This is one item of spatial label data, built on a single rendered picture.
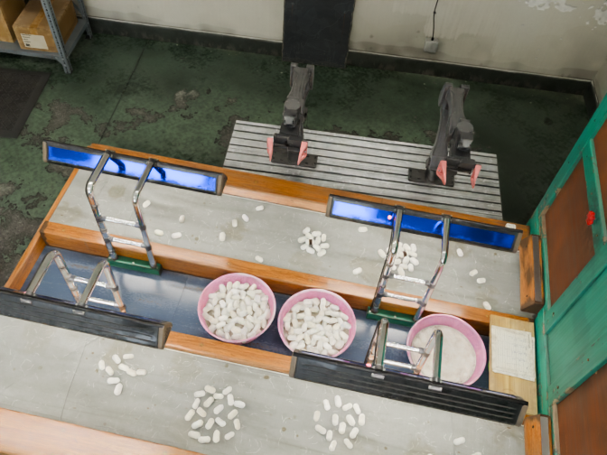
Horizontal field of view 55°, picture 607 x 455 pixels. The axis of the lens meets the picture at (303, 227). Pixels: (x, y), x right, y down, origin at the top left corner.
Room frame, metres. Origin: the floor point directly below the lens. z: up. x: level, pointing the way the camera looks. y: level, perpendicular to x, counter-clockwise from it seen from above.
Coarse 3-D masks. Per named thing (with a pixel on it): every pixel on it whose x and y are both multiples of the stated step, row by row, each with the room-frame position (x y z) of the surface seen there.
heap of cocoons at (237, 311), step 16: (224, 288) 1.03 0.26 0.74; (240, 288) 1.04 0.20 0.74; (256, 288) 1.05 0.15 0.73; (208, 304) 0.96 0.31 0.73; (224, 304) 0.96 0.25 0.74; (240, 304) 0.97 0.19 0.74; (256, 304) 0.98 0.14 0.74; (208, 320) 0.90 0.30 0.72; (224, 320) 0.91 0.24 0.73; (240, 320) 0.91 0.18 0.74; (256, 320) 0.91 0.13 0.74; (224, 336) 0.85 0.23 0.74; (240, 336) 0.85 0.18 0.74
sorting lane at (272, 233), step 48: (96, 192) 1.40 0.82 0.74; (144, 192) 1.43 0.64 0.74; (192, 192) 1.45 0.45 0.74; (192, 240) 1.22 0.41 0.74; (240, 240) 1.24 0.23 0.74; (288, 240) 1.26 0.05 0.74; (336, 240) 1.28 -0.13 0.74; (384, 240) 1.30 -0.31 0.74; (432, 240) 1.33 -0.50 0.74; (480, 288) 1.13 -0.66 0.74
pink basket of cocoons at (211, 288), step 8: (216, 280) 1.04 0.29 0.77; (224, 280) 1.06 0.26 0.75; (232, 280) 1.06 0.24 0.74; (248, 280) 1.07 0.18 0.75; (256, 280) 1.06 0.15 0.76; (208, 288) 1.01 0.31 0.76; (216, 288) 1.03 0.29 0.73; (264, 288) 1.04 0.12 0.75; (208, 296) 0.99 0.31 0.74; (272, 296) 1.00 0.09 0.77; (200, 304) 0.94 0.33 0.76; (272, 304) 0.98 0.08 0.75; (200, 312) 0.91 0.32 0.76; (272, 312) 0.95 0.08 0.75; (272, 320) 0.91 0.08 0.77; (208, 328) 0.87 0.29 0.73; (216, 336) 0.83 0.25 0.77; (256, 336) 0.84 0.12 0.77; (240, 344) 0.85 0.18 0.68
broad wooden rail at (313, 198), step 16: (96, 144) 1.64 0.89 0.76; (160, 160) 1.58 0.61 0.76; (176, 160) 1.59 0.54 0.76; (240, 176) 1.54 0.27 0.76; (256, 176) 1.55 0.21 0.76; (224, 192) 1.46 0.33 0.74; (240, 192) 1.46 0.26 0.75; (256, 192) 1.46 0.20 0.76; (272, 192) 1.47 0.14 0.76; (288, 192) 1.48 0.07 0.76; (304, 192) 1.48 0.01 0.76; (320, 192) 1.49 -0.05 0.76; (336, 192) 1.50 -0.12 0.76; (352, 192) 1.51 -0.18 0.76; (304, 208) 1.42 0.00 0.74; (320, 208) 1.42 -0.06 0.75; (416, 208) 1.46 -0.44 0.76; (432, 208) 1.47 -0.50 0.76; (496, 224) 1.41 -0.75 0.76
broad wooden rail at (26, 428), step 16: (0, 416) 0.51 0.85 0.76; (16, 416) 0.51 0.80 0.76; (32, 416) 0.52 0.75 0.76; (0, 432) 0.46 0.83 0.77; (16, 432) 0.47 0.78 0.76; (32, 432) 0.47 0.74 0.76; (48, 432) 0.47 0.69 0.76; (64, 432) 0.48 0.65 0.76; (80, 432) 0.48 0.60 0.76; (96, 432) 0.49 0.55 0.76; (0, 448) 0.42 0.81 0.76; (16, 448) 0.42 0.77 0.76; (32, 448) 0.43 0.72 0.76; (48, 448) 0.43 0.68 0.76; (64, 448) 0.44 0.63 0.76; (80, 448) 0.44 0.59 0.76; (96, 448) 0.44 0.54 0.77; (112, 448) 0.45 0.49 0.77; (128, 448) 0.45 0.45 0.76; (144, 448) 0.46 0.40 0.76; (160, 448) 0.46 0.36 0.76; (176, 448) 0.47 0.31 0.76
